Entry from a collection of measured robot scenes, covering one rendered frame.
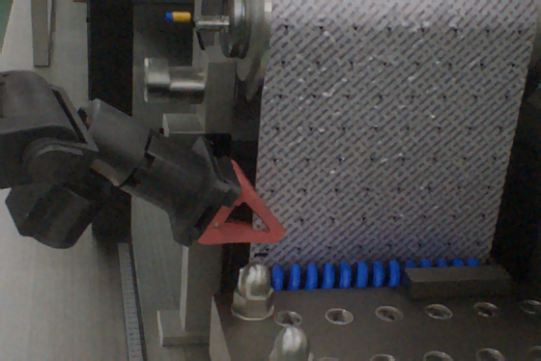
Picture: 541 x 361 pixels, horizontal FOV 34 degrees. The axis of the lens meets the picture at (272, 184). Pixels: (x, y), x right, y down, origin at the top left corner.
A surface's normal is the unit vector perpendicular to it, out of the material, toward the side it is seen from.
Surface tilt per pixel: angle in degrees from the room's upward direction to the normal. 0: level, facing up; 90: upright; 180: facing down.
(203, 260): 90
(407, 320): 0
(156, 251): 0
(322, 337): 0
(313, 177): 90
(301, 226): 90
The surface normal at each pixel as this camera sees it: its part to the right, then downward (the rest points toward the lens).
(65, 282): 0.07, -0.91
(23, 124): 0.23, -0.71
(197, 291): 0.20, 0.42
